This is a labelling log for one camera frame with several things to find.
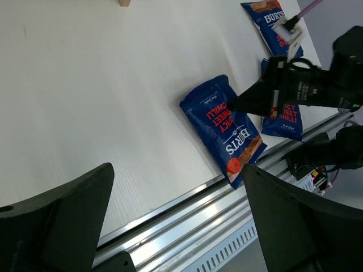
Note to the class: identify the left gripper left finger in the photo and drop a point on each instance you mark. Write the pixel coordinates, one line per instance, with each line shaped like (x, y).
(57, 230)

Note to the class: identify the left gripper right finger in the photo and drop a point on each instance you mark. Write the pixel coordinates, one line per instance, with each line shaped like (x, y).
(299, 230)

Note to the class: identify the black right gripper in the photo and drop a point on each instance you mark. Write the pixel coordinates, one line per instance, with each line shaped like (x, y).
(296, 81)

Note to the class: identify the blue burts bag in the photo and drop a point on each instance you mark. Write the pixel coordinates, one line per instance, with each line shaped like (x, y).
(265, 14)
(231, 137)
(287, 125)

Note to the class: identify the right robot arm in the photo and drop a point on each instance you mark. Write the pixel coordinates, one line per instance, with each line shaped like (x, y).
(346, 76)

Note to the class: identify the wooden two-tier shelf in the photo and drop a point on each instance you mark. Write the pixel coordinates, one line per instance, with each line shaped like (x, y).
(124, 3)

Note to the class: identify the white slotted cable duct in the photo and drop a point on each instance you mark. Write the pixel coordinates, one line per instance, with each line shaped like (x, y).
(221, 226)

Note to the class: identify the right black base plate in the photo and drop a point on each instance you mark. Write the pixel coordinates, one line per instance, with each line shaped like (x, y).
(310, 155)

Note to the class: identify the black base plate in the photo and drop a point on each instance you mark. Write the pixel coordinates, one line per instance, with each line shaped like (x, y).
(310, 155)
(121, 262)

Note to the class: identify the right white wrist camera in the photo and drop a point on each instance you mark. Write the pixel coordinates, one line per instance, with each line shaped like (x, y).
(291, 32)

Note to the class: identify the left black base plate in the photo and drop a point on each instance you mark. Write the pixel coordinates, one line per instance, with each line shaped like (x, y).
(121, 262)

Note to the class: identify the aluminium mounting rail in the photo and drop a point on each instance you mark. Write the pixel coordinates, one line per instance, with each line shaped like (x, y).
(171, 209)

